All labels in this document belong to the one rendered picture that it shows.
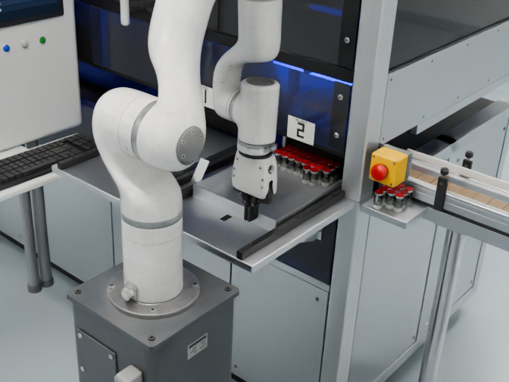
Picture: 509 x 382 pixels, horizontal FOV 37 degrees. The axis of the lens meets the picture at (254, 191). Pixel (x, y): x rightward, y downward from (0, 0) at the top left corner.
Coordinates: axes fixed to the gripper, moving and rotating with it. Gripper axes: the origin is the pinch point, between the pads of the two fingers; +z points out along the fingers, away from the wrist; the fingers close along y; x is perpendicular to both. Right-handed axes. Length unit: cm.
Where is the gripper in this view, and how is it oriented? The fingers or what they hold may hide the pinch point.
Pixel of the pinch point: (251, 211)
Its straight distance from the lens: 175.6
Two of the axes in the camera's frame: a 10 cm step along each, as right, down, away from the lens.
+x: -6.4, 3.0, -7.1
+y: -7.7, -3.3, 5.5
